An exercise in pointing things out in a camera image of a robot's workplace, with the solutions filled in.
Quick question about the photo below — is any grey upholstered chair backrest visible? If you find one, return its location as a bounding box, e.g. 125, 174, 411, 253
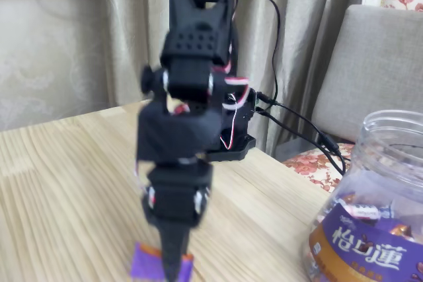
312, 4, 423, 144

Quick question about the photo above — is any floral seat cushion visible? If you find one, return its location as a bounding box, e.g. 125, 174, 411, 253
282, 142, 356, 194

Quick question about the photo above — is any thin black cable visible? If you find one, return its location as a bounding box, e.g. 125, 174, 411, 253
236, 0, 282, 98

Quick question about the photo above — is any thick black cable with connector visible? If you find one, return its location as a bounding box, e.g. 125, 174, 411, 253
256, 92, 347, 166

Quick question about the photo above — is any purple candy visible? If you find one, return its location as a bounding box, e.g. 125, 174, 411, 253
129, 242, 196, 281

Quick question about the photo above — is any clear plastic jar purple label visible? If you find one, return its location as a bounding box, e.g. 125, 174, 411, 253
302, 110, 423, 282

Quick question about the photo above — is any red white servo wire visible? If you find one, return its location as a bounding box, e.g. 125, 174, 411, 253
219, 95, 241, 150
211, 63, 250, 111

